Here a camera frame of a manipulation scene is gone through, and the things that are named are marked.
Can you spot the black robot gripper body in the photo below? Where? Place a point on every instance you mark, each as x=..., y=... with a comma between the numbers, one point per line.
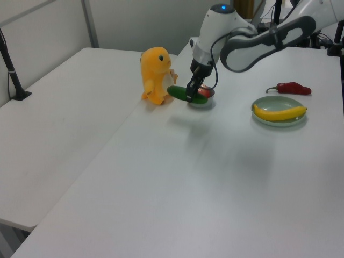
x=202, y=68

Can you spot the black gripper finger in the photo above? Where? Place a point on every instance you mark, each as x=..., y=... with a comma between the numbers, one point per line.
x=201, y=82
x=190, y=92

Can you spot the dark green cucumber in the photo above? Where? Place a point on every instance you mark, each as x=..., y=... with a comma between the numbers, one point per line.
x=176, y=92

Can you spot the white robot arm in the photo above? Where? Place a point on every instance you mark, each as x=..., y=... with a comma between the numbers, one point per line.
x=242, y=40

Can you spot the small grey bowl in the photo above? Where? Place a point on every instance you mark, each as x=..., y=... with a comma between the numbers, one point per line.
x=205, y=103

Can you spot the red apple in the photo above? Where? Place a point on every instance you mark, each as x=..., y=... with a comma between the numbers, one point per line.
x=204, y=92

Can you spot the orange plush toy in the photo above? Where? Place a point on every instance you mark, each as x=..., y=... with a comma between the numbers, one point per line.
x=156, y=75

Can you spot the pale green plate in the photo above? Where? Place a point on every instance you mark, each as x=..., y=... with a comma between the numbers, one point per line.
x=279, y=103

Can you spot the yellow banana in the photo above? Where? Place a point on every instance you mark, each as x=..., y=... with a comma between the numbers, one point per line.
x=279, y=114

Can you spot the red chili pepper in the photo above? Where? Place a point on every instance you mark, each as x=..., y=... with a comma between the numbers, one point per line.
x=293, y=87

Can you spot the black clamp stand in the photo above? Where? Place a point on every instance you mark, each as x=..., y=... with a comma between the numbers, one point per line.
x=336, y=40

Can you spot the black camera stand pole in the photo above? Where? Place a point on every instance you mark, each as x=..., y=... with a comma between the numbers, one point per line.
x=12, y=72

